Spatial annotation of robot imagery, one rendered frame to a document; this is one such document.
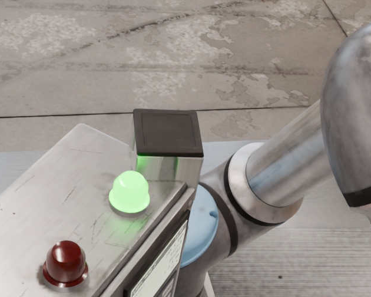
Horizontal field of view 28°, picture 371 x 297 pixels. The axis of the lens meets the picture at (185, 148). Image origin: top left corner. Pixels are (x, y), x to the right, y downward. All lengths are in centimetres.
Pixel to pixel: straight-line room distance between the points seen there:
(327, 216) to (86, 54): 189
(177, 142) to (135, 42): 276
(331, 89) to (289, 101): 244
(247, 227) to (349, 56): 42
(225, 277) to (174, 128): 80
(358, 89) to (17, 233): 31
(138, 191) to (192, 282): 54
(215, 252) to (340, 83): 40
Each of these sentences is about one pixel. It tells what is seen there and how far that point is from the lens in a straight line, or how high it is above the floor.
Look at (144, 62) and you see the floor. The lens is 313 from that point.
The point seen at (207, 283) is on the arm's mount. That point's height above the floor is 91.
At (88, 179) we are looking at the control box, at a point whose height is 148.
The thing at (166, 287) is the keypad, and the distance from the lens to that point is 56.
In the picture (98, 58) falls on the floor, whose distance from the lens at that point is 312.
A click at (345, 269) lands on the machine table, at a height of 83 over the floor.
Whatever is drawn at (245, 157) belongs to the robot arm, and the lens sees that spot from 99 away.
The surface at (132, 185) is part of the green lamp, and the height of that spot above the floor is 150.
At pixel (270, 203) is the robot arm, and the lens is 97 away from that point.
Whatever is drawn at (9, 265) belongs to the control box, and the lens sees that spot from 44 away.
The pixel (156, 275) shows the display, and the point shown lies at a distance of 50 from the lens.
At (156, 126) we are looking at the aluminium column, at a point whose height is 150.
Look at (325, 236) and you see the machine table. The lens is 140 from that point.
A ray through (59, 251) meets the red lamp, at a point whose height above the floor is 150.
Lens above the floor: 182
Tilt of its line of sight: 42 degrees down
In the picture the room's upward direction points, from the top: 11 degrees clockwise
